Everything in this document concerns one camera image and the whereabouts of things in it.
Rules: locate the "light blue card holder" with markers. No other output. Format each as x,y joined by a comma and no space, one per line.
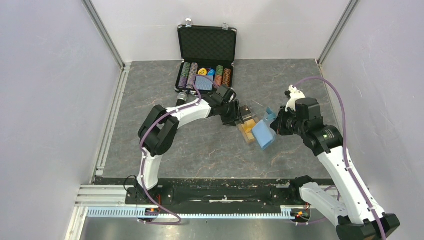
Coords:
262,131

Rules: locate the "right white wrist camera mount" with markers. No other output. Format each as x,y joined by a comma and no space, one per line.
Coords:
293,94

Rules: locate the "green purple chip stack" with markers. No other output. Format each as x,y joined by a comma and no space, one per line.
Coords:
184,75

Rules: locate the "green orange chip stack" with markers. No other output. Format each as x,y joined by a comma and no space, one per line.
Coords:
219,71

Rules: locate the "pink grey chip stack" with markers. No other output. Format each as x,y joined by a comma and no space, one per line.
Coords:
192,74

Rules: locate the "clear box with gold cards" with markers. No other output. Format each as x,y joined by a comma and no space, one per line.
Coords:
250,119

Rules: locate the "yellow dealer chip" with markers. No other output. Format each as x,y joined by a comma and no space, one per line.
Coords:
203,72

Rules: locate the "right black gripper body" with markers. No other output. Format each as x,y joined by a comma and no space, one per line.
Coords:
289,123

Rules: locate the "brown orange chip stack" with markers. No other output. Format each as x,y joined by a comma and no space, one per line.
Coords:
226,77

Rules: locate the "blue round chip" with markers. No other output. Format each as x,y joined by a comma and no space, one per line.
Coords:
211,72

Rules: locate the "black microphone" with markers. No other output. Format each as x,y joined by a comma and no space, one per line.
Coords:
182,98

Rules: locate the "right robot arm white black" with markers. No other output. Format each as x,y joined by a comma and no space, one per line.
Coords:
358,216

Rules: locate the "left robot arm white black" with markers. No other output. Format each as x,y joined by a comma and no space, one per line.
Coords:
159,129

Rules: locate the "blue playing card deck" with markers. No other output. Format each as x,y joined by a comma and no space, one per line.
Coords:
204,83

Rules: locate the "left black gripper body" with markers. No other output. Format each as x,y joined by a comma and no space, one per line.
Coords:
230,113

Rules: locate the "white slotted cable duct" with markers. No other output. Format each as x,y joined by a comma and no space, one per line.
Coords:
144,213

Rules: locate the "black poker chip case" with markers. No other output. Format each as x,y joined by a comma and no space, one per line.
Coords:
209,46

